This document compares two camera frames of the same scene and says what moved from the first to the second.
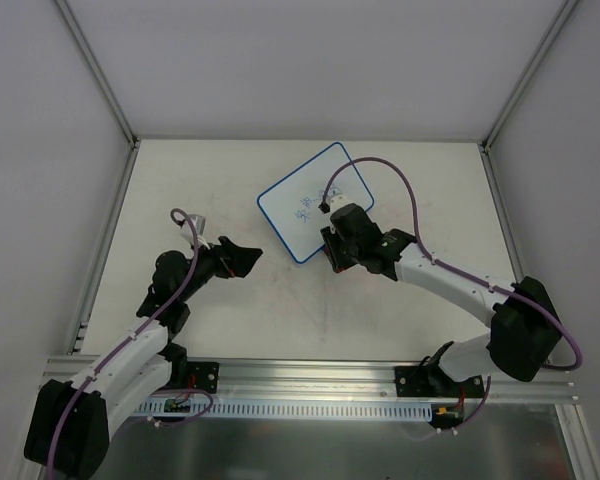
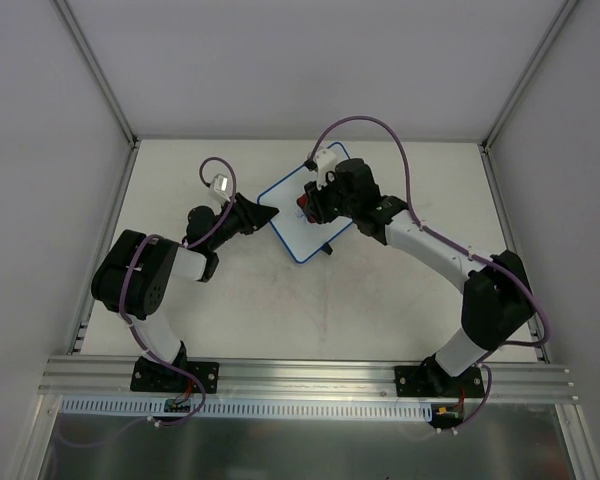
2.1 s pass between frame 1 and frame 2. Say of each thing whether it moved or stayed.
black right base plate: stayed
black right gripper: moved
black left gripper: moved
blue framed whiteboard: stayed
